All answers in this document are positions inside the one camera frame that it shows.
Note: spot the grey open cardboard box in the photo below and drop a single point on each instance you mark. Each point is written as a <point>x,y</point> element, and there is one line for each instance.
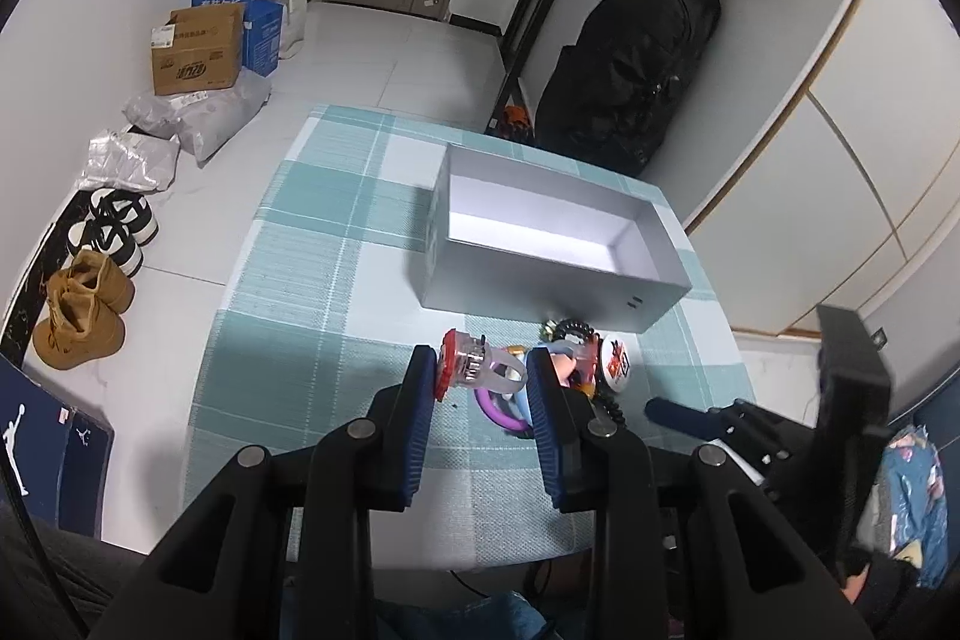
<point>518,241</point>

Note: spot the black white sneaker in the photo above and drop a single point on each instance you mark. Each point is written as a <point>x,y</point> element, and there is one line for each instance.
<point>108,237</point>
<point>129,208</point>

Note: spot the grey plastic parcel bag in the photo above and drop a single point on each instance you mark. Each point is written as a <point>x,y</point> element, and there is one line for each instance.
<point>203,121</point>

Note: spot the black large backpack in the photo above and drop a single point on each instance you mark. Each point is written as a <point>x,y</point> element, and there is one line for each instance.
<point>611,98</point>

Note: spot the tan suede boot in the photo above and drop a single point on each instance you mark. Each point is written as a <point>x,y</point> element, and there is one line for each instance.
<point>78,328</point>
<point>93,273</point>

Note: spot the black camera mount box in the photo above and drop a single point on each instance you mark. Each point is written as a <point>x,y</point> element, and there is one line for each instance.
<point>854,382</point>

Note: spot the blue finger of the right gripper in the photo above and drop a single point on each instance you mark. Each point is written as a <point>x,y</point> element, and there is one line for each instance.
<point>680,418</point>

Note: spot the blue cardboard box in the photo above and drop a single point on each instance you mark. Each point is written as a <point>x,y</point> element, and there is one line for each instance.
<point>263,22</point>

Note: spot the yellow pink cartoon charm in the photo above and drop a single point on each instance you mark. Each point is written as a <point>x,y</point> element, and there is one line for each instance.
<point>575,367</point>

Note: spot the brown cardboard box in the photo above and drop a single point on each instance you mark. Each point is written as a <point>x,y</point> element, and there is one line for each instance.
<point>198,49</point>

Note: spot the blue jordan shoe box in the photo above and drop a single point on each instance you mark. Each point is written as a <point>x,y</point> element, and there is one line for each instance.
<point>58,455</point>

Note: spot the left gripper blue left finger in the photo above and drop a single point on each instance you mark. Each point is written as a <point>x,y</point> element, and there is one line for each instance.
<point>406,429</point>

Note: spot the white plastic parcel bag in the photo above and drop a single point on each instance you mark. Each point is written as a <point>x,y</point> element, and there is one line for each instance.
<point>129,161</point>

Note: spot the teal plaid tablecloth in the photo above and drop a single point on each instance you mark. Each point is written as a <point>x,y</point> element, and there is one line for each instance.
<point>321,312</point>

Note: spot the red clear hair clip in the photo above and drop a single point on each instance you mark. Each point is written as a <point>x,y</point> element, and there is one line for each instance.
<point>473,362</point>

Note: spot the orange small object on floor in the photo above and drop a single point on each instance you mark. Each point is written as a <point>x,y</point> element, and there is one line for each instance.
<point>517,123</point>

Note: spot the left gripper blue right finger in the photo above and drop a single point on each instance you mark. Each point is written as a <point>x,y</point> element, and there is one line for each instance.
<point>568,461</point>

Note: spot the white round pin badge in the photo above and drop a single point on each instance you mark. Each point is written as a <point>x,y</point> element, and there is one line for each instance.
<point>614,363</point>

